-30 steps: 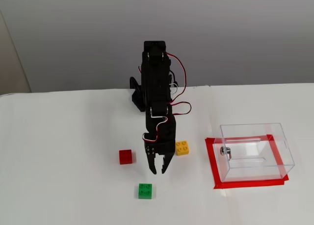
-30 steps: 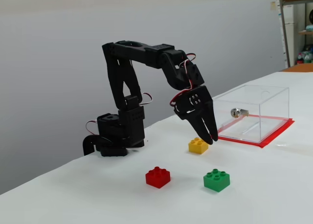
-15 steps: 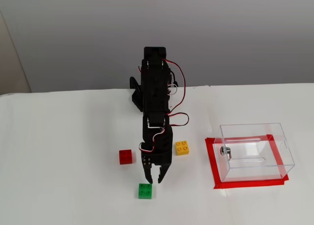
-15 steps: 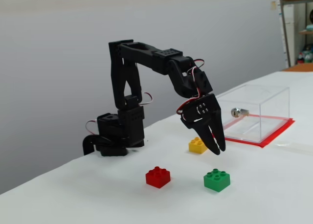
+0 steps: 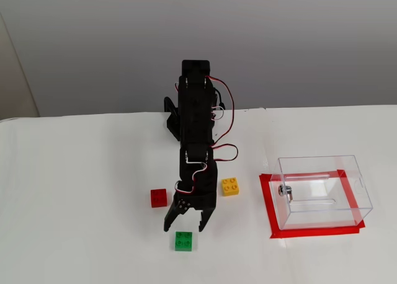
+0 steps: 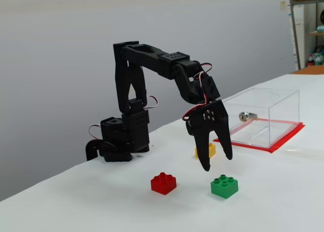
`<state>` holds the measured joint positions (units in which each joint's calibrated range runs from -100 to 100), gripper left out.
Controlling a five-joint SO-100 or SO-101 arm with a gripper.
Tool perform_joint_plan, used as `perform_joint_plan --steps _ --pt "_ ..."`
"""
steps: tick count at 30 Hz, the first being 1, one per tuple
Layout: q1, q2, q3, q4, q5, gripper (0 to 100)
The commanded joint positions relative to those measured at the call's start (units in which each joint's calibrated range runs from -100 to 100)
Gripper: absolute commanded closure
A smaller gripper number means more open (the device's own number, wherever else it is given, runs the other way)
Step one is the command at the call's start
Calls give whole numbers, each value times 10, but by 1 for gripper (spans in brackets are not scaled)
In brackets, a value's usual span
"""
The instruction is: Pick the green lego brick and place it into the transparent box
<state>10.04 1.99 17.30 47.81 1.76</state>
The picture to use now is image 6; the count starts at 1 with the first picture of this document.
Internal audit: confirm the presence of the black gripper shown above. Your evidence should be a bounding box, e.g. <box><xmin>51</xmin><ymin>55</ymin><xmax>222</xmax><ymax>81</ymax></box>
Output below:
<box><xmin>186</xmin><ymin>99</ymin><xmax>233</xmax><ymax>172</ymax></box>

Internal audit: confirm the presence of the transparent plastic box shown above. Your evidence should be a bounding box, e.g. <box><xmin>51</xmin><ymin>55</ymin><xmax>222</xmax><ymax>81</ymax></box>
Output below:
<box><xmin>219</xmin><ymin>87</ymin><xmax>300</xmax><ymax>149</ymax></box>

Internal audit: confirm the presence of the yellow lego brick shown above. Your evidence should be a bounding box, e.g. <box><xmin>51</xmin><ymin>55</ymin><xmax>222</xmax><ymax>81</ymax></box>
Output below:
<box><xmin>194</xmin><ymin>142</ymin><xmax>217</xmax><ymax>160</ymax></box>

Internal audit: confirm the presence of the metal shelf rack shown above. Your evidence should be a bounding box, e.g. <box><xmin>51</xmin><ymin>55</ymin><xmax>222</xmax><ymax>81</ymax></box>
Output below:
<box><xmin>288</xmin><ymin>0</ymin><xmax>324</xmax><ymax>70</ymax></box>

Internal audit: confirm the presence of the silver cam lock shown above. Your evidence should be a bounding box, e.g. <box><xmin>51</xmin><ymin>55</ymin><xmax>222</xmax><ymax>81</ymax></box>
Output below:
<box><xmin>238</xmin><ymin>111</ymin><xmax>258</xmax><ymax>123</ymax></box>

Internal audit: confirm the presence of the brown wooden table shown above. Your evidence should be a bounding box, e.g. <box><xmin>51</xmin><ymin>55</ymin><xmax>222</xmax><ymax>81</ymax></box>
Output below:
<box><xmin>291</xmin><ymin>64</ymin><xmax>324</xmax><ymax>75</ymax></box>

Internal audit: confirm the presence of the red tape frame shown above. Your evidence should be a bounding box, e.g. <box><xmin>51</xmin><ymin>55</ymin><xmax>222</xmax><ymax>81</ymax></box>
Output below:
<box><xmin>213</xmin><ymin>118</ymin><xmax>306</xmax><ymax>153</ymax></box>

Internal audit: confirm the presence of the green lego brick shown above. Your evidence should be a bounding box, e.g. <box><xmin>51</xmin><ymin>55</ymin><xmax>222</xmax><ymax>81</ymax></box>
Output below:
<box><xmin>211</xmin><ymin>174</ymin><xmax>239</xmax><ymax>200</ymax></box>

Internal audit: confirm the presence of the white cabinet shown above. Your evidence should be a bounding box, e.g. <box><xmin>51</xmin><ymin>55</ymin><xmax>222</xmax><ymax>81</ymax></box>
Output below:
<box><xmin>288</xmin><ymin>4</ymin><xmax>305</xmax><ymax>68</ymax></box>

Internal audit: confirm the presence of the black table clamp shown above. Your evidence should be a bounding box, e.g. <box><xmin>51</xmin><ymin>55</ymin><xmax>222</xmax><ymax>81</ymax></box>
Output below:
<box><xmin>85</xmin><ymin>139</ymin><xmax>102</xmax><ymax>162</ymax></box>

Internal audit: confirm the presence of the red white black servo cable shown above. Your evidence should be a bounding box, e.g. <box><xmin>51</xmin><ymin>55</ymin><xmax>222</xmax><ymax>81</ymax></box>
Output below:
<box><xmin>146</xmin><ymin>95</ymin><xmax>159</xmax><ymax>110</ymax></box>
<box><xmin>182</xmin><ymin>63</ymin><xmax>213</xmax><ymax>122</ymax></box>
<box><xmin>88</xmin><ymin>124</ymin><xmax>102</xmax><ymax>141</ymax></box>

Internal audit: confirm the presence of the red lego brick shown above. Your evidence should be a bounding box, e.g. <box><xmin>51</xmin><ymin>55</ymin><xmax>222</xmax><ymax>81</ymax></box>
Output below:
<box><xmin>150</xmin><ymin>172</ymin><xmax>177</xmax><ymax>196</ymax></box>

